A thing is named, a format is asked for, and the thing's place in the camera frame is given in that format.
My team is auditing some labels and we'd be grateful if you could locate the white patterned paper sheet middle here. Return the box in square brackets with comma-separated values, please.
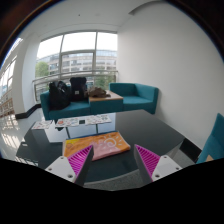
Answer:
[56, 117, 80, 127]

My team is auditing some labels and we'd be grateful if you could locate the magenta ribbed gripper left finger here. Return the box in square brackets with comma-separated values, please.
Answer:
[46, 145, 94, 186]

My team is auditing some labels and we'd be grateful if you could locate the brown jacket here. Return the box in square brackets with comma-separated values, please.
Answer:
[87, 86, 110, 98]

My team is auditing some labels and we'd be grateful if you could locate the white patterned paper sheet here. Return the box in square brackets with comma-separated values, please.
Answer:
[85, 114, 111, 125]
[56, 117, 80, 127]
[32, 120, 52, 130]

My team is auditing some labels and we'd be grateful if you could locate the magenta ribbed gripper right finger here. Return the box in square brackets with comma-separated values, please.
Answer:
[134, 144, 181, 185]

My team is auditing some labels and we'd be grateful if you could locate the white patterned paper sheet left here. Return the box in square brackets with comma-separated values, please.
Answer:
[32, 120, 52, 130]

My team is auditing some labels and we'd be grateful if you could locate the white patterned paper sheet right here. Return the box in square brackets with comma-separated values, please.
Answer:
[85, 114, 111, 125]

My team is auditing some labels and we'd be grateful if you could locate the teal chair at right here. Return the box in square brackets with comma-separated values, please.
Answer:
[197, 113, 224, 164]

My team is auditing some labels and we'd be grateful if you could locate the black backpack left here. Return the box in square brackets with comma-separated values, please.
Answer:
[49, 81, 70, 110]

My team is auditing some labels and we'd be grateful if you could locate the teal sofa with wooden table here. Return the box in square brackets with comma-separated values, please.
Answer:
[40, 83, 159, 120]

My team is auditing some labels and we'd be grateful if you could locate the black backpack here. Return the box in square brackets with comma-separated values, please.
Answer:
[70, 77, 87, 102]
[49, 81, 70, 110]

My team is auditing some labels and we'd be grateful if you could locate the black backpack right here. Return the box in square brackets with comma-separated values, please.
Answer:
[70, 77, 87, 102]

